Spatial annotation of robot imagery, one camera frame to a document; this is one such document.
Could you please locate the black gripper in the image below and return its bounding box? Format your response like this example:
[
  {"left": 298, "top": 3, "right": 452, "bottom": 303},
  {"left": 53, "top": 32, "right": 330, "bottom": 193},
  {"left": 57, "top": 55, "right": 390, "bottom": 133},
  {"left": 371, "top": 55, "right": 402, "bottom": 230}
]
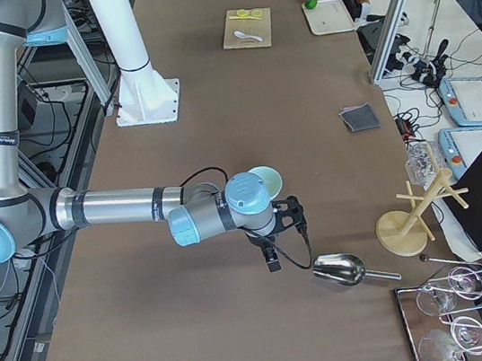
[{"left": 245, "top": 196, "right": 309, "bottom": 273}]

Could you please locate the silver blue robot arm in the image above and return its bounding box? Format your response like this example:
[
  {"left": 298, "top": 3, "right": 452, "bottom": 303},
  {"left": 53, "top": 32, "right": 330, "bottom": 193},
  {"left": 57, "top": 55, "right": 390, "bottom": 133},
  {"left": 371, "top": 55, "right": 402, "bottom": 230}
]
[{"left": 0, "top": 0, "right": 307, "bottom": 271}]

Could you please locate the light green bowl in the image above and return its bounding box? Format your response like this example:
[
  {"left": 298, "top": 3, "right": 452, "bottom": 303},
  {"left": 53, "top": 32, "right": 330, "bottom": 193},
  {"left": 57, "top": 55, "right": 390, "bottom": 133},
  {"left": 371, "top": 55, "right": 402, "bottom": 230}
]
[{"left": 250, "top": 165, "right": 284, "bottom": 199}]

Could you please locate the white ceramic spoon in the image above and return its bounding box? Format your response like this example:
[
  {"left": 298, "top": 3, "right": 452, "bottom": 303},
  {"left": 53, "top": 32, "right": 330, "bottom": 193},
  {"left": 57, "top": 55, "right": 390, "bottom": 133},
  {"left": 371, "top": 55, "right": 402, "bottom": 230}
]
[{"left": 233, "top": 31, "right": 264, "bottom": 42}]

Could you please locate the metal scoop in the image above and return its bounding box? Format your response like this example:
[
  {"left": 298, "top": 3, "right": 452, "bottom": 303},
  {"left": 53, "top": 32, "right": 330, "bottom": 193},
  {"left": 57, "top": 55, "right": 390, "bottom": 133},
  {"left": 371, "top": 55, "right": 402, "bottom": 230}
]
[{"left": 312, "top": 253, "right": 402, "bottom": 286}]

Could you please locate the wooden mug tree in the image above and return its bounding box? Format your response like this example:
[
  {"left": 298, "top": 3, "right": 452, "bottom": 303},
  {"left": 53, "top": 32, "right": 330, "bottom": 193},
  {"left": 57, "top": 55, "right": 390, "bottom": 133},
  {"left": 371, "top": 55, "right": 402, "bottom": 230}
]
[{"left": 375, "top": 145, "right": 469, "bottom": 257}]

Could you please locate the grey folded cloth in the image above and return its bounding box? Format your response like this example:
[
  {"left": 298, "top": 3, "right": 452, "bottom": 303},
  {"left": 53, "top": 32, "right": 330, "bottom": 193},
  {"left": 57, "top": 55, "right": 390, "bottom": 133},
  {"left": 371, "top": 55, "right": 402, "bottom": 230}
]
[{"left": 339, "top": 103, "right": 381, "bottom": 133}]

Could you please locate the clear glass container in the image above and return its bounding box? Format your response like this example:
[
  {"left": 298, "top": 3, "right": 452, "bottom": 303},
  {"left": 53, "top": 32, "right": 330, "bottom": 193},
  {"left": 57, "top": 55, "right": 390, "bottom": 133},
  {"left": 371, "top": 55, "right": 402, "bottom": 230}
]
[{"left": 406, "top": 141, "right": 446, "bottom": 187}]

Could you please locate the lower wine glass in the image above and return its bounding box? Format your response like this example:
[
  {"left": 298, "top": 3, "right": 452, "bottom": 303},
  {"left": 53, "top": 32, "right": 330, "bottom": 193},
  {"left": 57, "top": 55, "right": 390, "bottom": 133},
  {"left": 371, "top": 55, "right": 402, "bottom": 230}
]
[{"left": 418, "top": 316, "right": 482, "bottom": 361}]

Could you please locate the wine glass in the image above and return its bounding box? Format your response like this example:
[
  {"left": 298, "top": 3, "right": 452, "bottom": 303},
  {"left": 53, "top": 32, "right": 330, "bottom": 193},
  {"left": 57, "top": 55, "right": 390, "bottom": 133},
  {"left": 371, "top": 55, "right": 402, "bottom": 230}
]
[
  {"left": 418, "top": 316, "right": 482, "bottom": 361},
  {"left": 416, "top": 266, "right": 482, "bottom": 316}
]

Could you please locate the upper wine glass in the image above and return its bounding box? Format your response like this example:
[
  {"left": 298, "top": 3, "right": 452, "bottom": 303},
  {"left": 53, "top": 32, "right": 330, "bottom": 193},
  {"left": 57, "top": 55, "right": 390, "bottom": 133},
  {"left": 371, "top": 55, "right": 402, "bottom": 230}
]
[{"left": 416, "top": 266, "right": 482, "bottom": 316}]

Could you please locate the lower teach pendant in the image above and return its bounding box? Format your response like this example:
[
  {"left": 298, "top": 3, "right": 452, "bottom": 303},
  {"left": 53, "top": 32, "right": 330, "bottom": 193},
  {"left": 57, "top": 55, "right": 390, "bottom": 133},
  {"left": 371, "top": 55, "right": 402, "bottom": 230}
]
[{"left": 437, "top": 127, "right": 482, "bottom": 180}]

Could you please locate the teach pendant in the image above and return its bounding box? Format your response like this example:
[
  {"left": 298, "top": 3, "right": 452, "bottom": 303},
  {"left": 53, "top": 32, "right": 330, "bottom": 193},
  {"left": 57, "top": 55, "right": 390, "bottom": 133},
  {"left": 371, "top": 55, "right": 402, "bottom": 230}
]
[
  {"left": 437, "top": 127, "right": 482, "bottom": 180},
  {"left": 439, "top": 77, "right": 482, "bottom": 127}
]

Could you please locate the wooden cutting board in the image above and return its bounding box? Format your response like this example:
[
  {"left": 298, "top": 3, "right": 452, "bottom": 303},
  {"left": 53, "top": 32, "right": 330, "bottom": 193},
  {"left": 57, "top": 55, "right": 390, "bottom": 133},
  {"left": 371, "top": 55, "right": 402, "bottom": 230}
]
[{"left": 223, "top": 7, "right": 273, "bottom": 50}]

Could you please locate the yellow peeler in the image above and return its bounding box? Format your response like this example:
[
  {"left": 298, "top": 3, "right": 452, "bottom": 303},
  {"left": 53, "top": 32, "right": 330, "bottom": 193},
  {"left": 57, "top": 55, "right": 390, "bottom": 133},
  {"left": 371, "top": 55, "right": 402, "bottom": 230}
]
[{"left": 228, "top": 9, "right": 264, "bottom": 21}]

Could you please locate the white tray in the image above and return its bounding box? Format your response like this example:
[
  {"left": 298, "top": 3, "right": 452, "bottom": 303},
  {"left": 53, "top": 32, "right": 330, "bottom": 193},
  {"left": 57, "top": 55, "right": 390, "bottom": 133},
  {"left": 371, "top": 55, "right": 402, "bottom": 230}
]
[{"left": 302, "top": 0, "right": 355, "bottom": 36}]

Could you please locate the upper teach pendant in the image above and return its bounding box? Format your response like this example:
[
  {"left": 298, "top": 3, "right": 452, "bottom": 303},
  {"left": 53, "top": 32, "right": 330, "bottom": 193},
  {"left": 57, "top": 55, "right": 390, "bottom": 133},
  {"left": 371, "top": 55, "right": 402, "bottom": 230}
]
[{"left": 439, "top": 77, "right": 482, "bottom": 127}]

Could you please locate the green lime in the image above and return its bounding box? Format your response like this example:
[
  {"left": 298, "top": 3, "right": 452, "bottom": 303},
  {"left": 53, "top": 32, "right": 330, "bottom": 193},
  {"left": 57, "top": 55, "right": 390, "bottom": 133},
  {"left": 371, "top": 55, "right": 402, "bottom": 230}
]
[{"left": 304, "top": 0, "right": 318, "bottom": 10}]

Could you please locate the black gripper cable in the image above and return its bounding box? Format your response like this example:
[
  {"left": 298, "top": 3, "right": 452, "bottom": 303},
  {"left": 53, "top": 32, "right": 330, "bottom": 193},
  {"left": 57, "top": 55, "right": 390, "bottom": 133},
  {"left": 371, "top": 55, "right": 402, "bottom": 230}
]
[{"left": 248, "top": 219, "right": 317, "bottom": 277}]

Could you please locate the wire glass rack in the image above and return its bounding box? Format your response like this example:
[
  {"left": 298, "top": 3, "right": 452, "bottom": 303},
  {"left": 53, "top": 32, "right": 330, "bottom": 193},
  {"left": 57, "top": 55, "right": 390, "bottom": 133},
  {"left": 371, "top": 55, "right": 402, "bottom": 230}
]
[{"left": 394, "top": 265, "right": 482, "bottom": 361}]

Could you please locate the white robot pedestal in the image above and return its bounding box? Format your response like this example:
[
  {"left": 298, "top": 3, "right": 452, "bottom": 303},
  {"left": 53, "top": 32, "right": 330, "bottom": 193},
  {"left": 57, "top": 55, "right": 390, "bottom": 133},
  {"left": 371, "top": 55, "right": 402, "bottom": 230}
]
[{"left": 89, "top": 0, "right": 180, "bottom": 127}]

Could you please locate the aluminium frame post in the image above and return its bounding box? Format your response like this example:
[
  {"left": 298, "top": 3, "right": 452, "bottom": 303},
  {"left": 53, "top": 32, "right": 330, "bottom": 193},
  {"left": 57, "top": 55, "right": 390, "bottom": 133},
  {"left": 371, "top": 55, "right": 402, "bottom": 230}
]
[{"left": 369, "top": 0, "right": 407, "bottom": 84}]

